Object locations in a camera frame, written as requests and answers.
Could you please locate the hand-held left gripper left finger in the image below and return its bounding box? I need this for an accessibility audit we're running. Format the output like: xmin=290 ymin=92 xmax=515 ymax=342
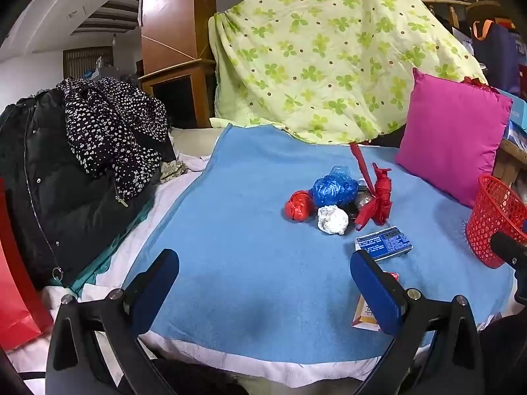
xmin=45 ymin=249 xmax=180 ymax=395

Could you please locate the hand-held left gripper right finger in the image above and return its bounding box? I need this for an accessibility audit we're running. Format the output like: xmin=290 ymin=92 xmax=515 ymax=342
xmin=350 ymin=250 xmax=484 ymax=395

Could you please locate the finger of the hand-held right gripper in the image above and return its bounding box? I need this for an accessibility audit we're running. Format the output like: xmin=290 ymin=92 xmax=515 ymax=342
xmin=490 ymin=231 xmax=527 ymax=272

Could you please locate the orange white packet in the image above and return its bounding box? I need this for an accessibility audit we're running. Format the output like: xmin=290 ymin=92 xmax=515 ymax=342
xmin=351 ymin=272 xmax=400 ymax=332

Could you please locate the red mesh basket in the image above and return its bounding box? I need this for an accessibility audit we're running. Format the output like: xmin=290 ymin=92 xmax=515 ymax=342
xmin=466 ymin=174 xmax=527 ymax=269

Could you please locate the blue medicine box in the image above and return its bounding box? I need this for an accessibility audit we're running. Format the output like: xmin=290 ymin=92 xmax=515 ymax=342
xmin=355 ymin=226 xmax=413 ymax=262

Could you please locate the white paper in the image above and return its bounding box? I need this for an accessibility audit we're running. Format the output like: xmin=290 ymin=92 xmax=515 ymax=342
xmin=317 ymin=205 xmax=350 ymax=235

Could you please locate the red plastic bag bundle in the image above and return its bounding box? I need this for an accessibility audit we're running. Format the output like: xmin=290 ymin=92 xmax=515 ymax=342
xmin=349 ymin=142 xmax=393 ymax=231

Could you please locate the blue plastic bag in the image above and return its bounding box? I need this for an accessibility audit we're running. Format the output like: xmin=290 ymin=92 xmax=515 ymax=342
xmin=311 ymin=165 xmax=359 ymax=207

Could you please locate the teal cloth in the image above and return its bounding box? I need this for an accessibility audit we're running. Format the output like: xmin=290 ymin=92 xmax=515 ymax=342
xmin=49 ymin=210 xmax=154 ymax=297

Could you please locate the round wooden table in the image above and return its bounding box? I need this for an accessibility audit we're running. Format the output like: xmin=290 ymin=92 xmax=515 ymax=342
xmin=492 ymin=136 xmax=527 ymax=192

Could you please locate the blue towel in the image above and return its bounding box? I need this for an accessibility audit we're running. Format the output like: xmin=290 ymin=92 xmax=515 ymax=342
xmin=124 ymin=123 xmax=515 ymax=373

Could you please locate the floral cloth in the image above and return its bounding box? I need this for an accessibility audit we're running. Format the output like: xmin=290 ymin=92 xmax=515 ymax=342
xmin=160 ymin=160 xmax=189 ymax=185

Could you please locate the magenta pillow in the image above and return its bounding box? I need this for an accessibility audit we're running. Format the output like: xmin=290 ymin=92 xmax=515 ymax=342
xmin=394 ymin=68 xmax=514 ymax=208

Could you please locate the light blue cardboard box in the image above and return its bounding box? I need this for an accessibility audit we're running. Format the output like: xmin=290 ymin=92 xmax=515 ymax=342
xmin=500 ymin=91 xmax=527 ymax=129

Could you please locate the red paper bag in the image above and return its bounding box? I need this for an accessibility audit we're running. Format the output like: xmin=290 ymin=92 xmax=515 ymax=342
xmin=0 ymin=179 xmax=54 ymax=340

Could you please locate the beige cushion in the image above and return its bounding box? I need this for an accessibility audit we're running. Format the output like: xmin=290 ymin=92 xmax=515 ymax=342
xmin=170 ymin=127 xmax=225 ymax=161

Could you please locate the black padded jacket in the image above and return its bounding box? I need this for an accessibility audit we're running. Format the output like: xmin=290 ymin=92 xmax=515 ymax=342
xmin=0 ymin=88 xmax=178 ymax=291

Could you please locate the black polka dot garment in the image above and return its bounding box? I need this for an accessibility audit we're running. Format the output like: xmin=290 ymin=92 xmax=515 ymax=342
xmin=55 ymin=76 xmax=171 ymax=202

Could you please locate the green clover quilt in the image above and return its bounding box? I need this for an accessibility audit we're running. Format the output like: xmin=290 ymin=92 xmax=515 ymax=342
xmin=208 ymin=0 xmax=488 ymax=145

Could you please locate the wooden cabinet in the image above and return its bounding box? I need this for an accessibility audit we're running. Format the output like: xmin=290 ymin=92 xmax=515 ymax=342
xmin=138 ymin=0 xmax=217 ymax=130

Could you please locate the navy bag with orange handles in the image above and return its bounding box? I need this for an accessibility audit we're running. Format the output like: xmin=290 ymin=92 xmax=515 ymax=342
xmin=469 ymin=18 xmax=524 ymax=91

